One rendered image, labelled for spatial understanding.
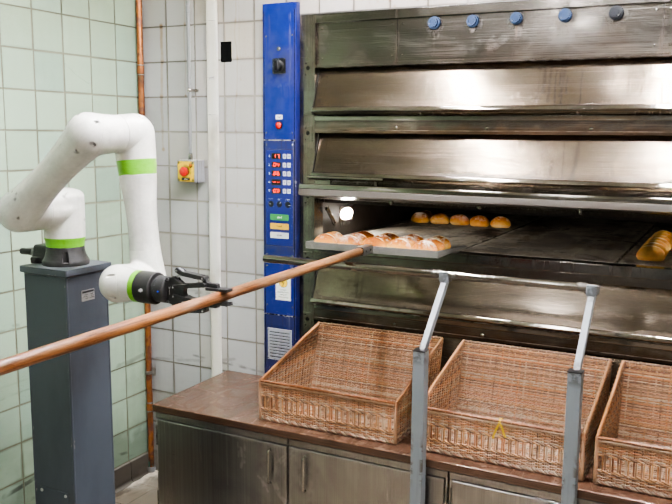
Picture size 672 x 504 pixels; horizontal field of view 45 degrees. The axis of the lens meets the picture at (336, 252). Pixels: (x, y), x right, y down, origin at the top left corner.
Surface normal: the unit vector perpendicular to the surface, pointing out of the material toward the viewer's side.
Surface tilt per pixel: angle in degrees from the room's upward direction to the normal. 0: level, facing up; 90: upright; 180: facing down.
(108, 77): 90
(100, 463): 90
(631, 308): 71
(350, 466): 91
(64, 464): 90
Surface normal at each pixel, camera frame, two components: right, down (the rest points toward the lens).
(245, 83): -0.45, 0.13
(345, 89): -0.42, -0.22
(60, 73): 0.89, 0.07
